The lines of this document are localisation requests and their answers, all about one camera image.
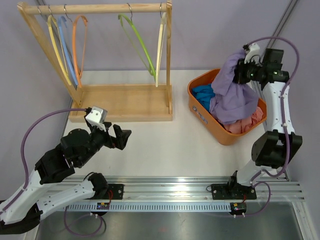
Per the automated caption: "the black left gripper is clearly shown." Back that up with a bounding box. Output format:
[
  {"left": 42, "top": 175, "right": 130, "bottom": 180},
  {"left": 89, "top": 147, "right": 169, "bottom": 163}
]
[{"left": 77, "top": 122, "right": 132, "bottom": 167}]

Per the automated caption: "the purple t shirt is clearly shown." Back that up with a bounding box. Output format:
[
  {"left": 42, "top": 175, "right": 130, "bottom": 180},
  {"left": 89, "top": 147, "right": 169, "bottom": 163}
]
[{"left": 209, "top": 49, "right": 259, "bottom": 125}]

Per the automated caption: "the blue t shirt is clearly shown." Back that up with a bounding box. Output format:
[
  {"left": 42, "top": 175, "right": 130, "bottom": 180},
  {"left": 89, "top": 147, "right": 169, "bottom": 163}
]
[{"left": 191, "top": 83, "right": 216, "bottom": 112}]

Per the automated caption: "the pink t shirt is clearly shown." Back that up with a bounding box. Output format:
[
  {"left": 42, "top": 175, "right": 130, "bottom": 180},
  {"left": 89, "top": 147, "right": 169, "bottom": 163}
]
[{"left": 223, "top": 106, "right": 264, "bottom": 134}]

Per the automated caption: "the yellow hanger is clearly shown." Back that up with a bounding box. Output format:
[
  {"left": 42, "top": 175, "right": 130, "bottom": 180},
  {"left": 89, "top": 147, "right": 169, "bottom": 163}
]
[{"left": 46, "top": 5, "right": 73, "bottom": 86}]

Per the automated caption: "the cream hanger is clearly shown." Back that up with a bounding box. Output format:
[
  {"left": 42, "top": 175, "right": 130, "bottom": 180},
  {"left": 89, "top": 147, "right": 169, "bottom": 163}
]
[{"left": 155, "top": 10, "right": 167, "bottom": 87}]

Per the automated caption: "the green hanger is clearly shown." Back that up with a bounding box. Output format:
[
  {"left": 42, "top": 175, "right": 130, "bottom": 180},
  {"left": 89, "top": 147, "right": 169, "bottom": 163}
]
[{"left": 117, "top": 2, "right": 156, "bottom": 79}]

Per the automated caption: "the orange tan hanger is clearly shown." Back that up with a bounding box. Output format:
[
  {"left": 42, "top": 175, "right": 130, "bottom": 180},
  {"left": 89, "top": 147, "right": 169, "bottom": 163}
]
[{"left": 67, "top": 14, "right": 88, "bottom": 89}]

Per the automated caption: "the light blue hanger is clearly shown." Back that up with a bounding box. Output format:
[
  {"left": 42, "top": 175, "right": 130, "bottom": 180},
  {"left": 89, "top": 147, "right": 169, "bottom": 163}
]
[{"left": 57, "top": 16, "right": 76, "bottom": 87}]

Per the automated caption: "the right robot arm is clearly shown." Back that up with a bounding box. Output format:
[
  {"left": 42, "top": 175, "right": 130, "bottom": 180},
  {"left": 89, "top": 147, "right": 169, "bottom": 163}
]
[{"left": 210, "top": 44, "right": 303, "bottom": 201}]

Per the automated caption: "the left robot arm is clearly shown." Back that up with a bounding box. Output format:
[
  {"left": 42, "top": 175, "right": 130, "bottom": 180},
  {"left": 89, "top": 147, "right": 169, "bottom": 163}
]
[{"left": 0, "top": 124, "right": 132, "bottom": 235}]

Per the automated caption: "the wooden clothes rack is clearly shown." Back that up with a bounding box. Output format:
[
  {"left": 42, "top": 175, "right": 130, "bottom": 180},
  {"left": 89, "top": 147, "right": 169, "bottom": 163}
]
[{"left": 17, "top": 0, "right": 173, "bottom": 122}]

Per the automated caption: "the orange plastic basket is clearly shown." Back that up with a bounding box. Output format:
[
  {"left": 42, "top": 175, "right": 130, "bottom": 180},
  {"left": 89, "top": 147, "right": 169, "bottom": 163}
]
[{"left": 187, "top": 68, "right": 267, "bottom": 146}]

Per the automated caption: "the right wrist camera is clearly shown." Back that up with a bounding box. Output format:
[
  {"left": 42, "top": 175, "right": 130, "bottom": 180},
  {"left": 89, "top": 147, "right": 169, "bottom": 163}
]
[{"left": 243, "top": 42, "right": 260, "bottom": 64}]

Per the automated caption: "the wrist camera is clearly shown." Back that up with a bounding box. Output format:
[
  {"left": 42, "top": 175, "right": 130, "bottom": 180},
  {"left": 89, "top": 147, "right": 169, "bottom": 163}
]
[
  {"left": 243, "top": 42, "right": 260, "bottom": 64},
  {"left": 84, "top": 106, "right": 108, "bottom": 132}
]

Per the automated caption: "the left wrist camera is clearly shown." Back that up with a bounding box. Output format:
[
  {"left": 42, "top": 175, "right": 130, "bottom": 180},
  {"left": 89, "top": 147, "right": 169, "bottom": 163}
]
[{"left": 84, "top": 106, "right": 108, "bottom": 132}]

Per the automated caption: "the aluminium frame rail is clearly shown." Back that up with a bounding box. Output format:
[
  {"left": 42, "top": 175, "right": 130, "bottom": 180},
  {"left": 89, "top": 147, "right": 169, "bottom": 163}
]
[{"left": 23, "top": 174, "right": 313, "bottom": 240}]

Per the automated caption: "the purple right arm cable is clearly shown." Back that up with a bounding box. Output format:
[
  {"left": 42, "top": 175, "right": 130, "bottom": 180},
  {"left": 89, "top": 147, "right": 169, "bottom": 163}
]
[{"left": 243, "top": 36, "right": 300, "bottom": 218}]

